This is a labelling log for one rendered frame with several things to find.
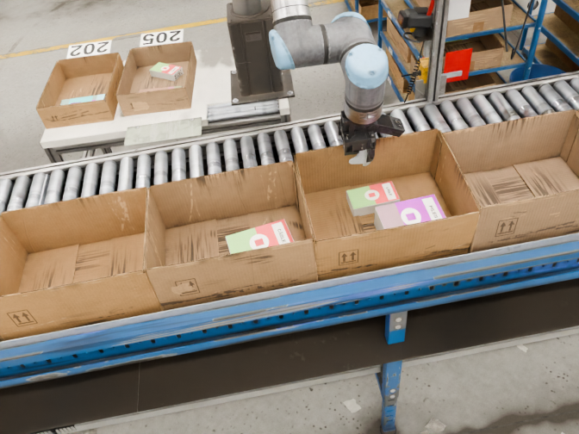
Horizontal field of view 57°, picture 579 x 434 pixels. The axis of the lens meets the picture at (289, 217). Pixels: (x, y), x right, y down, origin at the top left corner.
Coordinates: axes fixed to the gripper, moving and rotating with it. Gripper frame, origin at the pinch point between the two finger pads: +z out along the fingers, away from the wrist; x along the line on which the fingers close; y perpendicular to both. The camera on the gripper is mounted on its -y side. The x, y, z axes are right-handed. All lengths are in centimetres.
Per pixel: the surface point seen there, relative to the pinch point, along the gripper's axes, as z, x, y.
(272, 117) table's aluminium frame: 45, -60, 20
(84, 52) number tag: 44, -116, 96
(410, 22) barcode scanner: 8, -60, -31
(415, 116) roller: 37, -42, -32
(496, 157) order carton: 7.4, 1.8, -38.1
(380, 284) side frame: 1.2, 35.7, 5.6
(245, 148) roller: 36, -40, 33
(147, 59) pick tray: 50, -111, 70
